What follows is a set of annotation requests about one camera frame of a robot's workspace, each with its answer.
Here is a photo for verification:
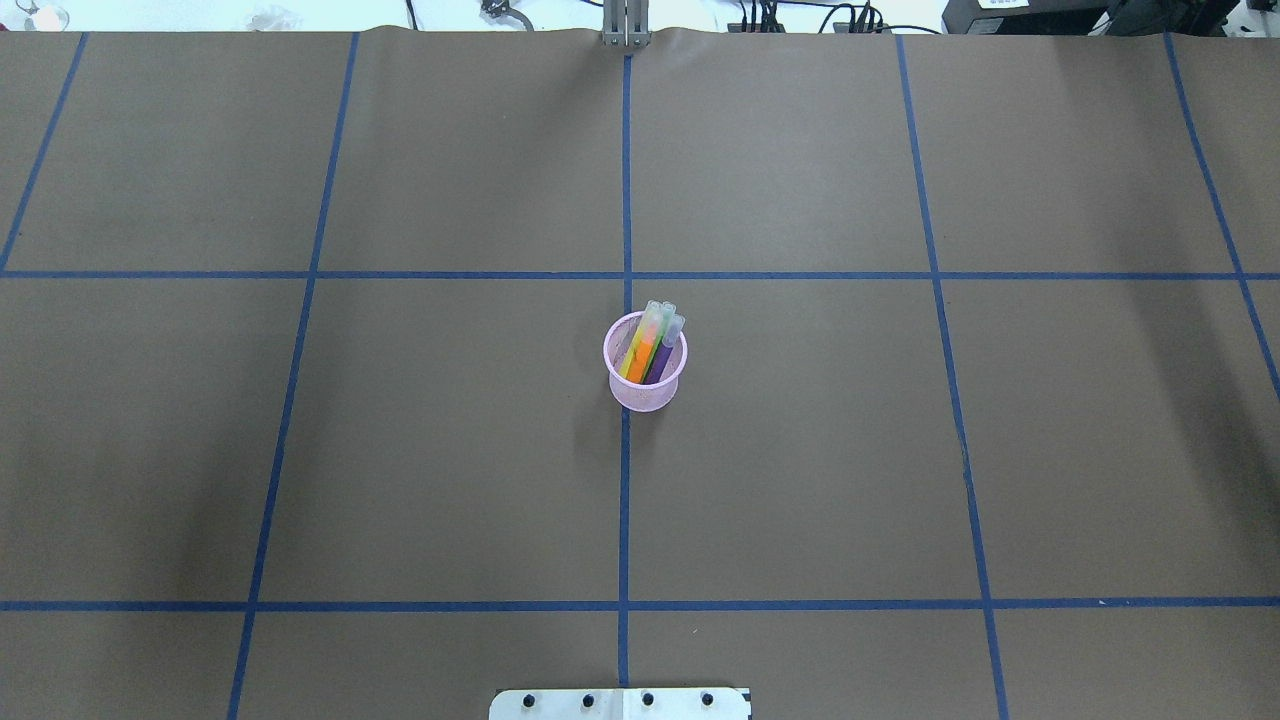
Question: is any pink mesh pen holder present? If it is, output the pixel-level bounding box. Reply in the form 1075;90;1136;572
602;311;689;413

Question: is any yellow highlighter pen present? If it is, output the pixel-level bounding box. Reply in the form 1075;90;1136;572
618;300;663;380

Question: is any green highlighter pen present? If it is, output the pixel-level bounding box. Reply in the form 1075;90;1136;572
630;302;676;384

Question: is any aluminium frame post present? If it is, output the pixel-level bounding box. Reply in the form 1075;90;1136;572
600;0;652;49

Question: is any orange highlighter pen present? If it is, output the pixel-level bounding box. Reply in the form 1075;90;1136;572
626;310;667;386

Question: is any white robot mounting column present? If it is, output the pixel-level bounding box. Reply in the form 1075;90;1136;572
488;687;753;719

